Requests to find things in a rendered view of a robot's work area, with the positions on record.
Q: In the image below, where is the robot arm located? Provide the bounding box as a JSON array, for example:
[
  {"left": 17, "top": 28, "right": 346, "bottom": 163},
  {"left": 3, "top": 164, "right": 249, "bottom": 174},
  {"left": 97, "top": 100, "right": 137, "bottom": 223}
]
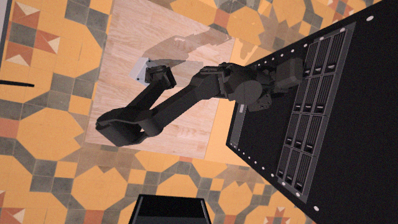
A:
[{"left": 95, "top": 62, "right": 272, "bottom": 147}]

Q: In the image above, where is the tan flat board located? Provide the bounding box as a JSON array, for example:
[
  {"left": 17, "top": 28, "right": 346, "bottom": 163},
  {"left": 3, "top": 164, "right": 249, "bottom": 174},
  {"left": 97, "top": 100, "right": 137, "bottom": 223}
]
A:
[{"left": 204, "top": 37, "right": 272, "bottom": 167}]

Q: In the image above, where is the black metal rack frame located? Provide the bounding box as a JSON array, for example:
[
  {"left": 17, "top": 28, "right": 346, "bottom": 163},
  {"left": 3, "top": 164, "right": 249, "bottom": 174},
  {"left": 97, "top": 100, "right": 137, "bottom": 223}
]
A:
[{"left": 226, "top": 0, "right": 398, "bottom": 224}]

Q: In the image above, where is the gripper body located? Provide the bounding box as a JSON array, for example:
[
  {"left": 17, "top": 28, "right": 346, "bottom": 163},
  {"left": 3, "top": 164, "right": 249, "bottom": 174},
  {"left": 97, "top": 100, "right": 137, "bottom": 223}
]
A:
[{"left": 248, "top": 56, "right": 303, "bottom": 88}]

